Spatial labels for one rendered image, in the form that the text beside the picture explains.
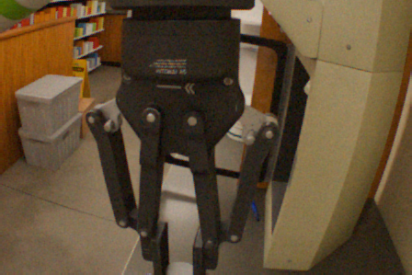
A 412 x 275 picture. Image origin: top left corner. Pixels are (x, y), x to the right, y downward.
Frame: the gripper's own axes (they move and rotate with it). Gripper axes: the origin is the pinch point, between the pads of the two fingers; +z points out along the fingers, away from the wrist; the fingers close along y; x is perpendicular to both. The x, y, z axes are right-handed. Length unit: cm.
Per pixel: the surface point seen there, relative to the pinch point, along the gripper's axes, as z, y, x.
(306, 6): -21.4, 13.0, 35.2
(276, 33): -13, 10, 72
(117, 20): 16, -225, 535
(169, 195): 32, -16, 61
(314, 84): -8.3, 15.1, 35.5
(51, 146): 88, -145, 190
